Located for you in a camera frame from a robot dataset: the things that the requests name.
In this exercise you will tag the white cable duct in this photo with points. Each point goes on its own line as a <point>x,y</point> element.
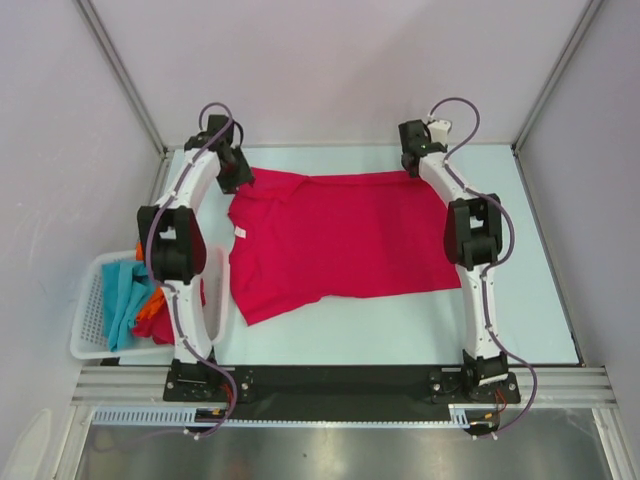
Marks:
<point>476,415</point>
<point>184,417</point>

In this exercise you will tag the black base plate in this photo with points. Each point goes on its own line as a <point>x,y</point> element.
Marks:
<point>369,394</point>

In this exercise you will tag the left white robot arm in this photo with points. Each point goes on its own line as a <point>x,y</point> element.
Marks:
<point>174,250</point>

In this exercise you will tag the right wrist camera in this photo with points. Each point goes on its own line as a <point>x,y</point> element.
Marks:
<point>438,130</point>

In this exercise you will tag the red t shirt in basket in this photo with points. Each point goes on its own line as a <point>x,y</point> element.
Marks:
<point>158,328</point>

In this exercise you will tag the orange t shirt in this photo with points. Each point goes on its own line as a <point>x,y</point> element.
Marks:
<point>151,307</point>

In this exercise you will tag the aluminium frame rail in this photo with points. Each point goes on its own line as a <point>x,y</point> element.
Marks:
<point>101,386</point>

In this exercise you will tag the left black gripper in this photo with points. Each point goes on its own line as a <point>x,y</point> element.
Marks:
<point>245,175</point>

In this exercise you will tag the left aluminium corner post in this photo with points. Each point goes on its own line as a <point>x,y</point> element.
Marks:
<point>108,50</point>

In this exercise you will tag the right aluminium corner post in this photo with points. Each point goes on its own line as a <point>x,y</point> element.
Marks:
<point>569,50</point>

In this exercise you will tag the left white cable duct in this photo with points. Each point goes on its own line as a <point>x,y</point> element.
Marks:
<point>184,417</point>

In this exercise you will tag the white plastic basket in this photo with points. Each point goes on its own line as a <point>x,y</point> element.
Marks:
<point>88,338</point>

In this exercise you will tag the aluminium corner post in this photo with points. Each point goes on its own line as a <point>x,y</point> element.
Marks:
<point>108,50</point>
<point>569,50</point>

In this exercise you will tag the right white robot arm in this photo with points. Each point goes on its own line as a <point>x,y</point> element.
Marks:
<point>473,240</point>

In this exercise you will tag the right white cable duct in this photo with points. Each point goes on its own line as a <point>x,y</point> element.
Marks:
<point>476,415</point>

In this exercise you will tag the teal t shirt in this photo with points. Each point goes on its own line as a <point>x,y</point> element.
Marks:
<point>126,288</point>

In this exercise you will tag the magenta t shirt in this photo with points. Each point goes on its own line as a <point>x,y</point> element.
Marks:
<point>299,239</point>

